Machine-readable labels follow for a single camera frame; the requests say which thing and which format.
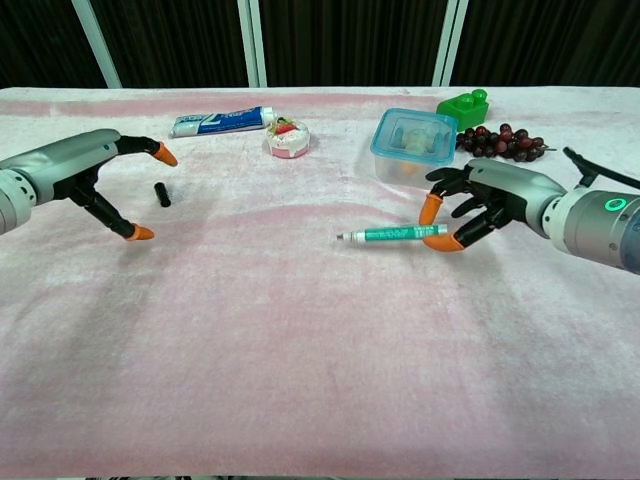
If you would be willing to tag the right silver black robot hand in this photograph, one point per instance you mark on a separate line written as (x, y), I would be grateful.
(515, 192)

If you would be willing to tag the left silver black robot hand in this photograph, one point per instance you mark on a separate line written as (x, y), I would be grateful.
(60, 160)

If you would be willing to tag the black marker cap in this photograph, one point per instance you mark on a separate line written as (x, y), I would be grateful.
(162, 195)

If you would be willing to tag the green marker pen body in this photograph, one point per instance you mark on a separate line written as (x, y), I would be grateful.
(390, 233)

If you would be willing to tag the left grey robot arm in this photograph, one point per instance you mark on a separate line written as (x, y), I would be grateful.
(15, 200)

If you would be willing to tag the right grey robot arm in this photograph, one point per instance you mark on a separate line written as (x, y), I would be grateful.
(600, 230)

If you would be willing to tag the dark red grape bunch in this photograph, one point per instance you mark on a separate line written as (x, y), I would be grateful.
(500, 142)

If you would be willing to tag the green toy building block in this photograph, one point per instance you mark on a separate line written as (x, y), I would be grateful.
(462, 110)

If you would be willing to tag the beige toy food item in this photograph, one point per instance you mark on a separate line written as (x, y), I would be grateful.
(416, 139)

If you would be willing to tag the clear container with blue lid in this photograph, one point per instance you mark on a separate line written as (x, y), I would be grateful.
(412, 145)

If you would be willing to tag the blue white toothpaste tube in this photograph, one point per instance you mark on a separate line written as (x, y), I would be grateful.
(220, 121)

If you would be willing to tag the black curtain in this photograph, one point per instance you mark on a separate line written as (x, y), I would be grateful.
(350, 40)

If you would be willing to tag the small toy cake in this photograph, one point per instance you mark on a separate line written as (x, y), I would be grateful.
(287, 140)

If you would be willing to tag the pink fluffy table cloth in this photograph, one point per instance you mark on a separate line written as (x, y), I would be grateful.
(320, 325)

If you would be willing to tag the white frame post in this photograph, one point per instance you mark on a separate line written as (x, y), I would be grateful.
(254, 45)
(450, 45)
(97, 45)

